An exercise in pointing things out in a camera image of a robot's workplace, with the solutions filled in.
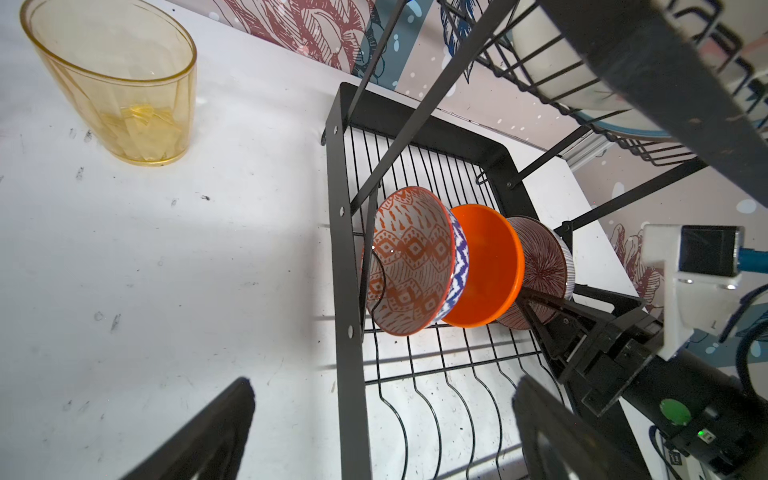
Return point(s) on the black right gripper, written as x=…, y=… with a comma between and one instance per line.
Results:
x=607, y=350

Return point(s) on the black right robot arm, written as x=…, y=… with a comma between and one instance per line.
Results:
x=697, y=409

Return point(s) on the orange bowl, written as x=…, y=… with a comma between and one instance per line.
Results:
x=496, y=267

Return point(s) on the black wire dish rack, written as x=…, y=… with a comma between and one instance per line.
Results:
x=484, y=328

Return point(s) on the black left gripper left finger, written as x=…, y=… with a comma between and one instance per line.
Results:
x=211, y=445

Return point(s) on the mint green plate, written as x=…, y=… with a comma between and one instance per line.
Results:
x=630, y=123

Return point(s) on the yellow plastic cup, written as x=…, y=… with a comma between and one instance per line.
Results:
x=127, y=67

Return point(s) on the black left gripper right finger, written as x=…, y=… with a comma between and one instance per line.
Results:
x=558, y=445

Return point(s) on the white striped bowl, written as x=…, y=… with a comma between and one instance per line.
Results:
x=549, y=264

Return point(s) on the blue zigzag patterned bowl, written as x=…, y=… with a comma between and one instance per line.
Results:
x=420, y=262

